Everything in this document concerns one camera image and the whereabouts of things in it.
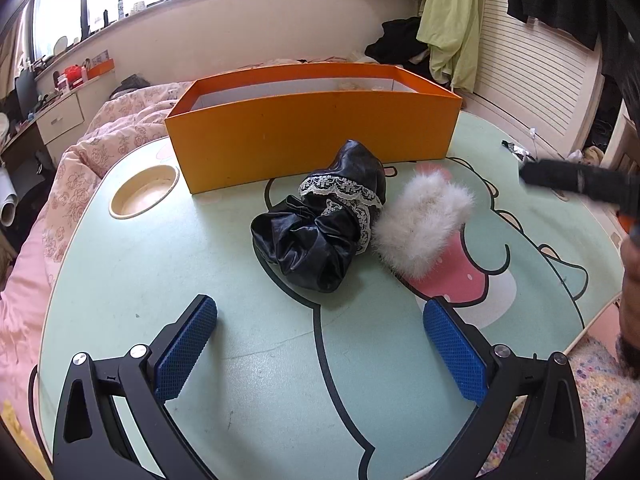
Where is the red object on desk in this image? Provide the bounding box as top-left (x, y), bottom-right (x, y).
top-left (63, 64), bottom-right (82, 87)

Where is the colourful speckled rug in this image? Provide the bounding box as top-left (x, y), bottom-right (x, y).
top-left (479, 336), bottom-right (640, 480)

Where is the silver snack wrapper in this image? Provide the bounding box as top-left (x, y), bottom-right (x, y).
top-left (501, 140), bottom-right (530, 162)

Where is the white fluffy fur scrunchie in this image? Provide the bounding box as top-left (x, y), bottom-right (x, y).
top-left (372, 170), bottom-right (474, 280)

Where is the green hanging garment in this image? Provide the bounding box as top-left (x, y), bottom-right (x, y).
top-left (416, 0), bottom-right (480, 92)

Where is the rolled white paper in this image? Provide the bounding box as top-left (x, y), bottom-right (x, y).
top-left (0, 166), bottom-right (18, 228)

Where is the black clothes pile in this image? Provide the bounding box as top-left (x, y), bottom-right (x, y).
top-left (364, 16), bottom-right (436, 82)

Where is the black satin lace scrunchie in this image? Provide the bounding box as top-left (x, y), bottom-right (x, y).
top-left (250, 140), bottom-right (386, 292)

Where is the white drawer cabinet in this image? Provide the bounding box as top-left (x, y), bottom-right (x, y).
top-left (36, 94), bottom-right (84, 144)

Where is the pink floral quilt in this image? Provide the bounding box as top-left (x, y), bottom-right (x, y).
top-left (1, 82), bottom-right (189, 405)

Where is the orange cardboard box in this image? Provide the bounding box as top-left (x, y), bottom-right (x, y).
top-left (165, 63), bottom-right (462, 194)

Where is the black computer monitor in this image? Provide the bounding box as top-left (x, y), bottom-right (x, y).
top-left (14, 70), bottom-right (38, 119)

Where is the orange tray on desk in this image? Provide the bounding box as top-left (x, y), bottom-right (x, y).
top-left (87, 58), bottom-right (115, 79)

